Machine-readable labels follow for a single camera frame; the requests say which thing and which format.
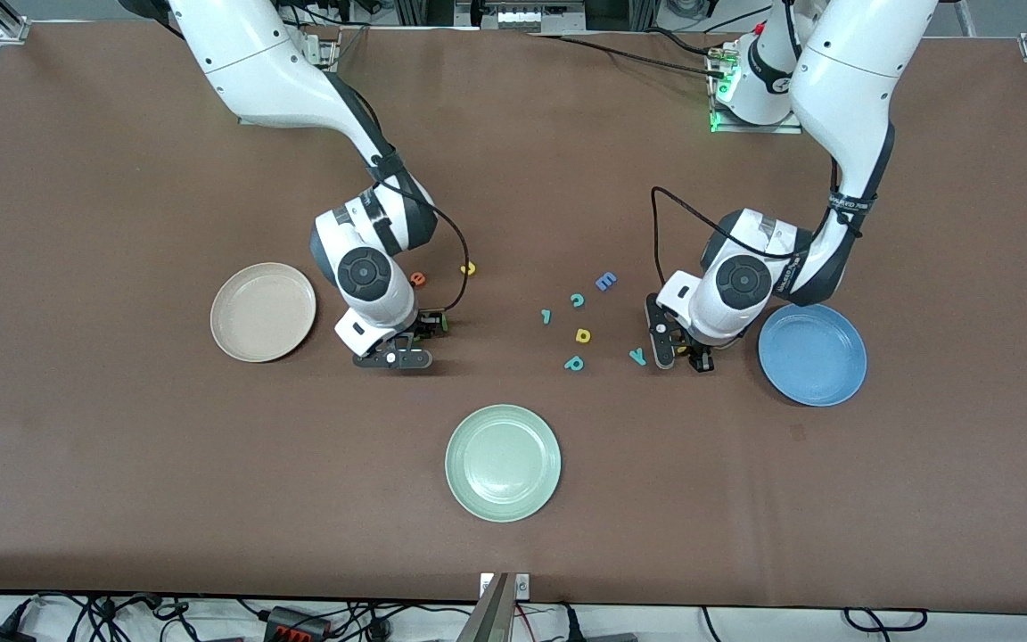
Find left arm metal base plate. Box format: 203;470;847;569
710;40;801;135

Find short black table cable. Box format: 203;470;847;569
643;27;728;59

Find black looped cable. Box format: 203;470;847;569
843;608;929;634

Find beige brown plate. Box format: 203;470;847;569
210;262;317;364

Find long black table cable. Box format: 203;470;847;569
527;32;728;78

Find grey terminal block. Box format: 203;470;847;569
497;9;586;32

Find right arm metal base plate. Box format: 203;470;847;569
300;29;341;74

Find blue plate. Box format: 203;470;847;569
758;302;868;407

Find grey metal bar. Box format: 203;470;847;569
456;572;514;642

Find black tangled cable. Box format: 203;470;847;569
23;592;211;642

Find black orange power box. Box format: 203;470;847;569
264;606;332;639

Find pale green plate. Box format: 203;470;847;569
445;404;563;523

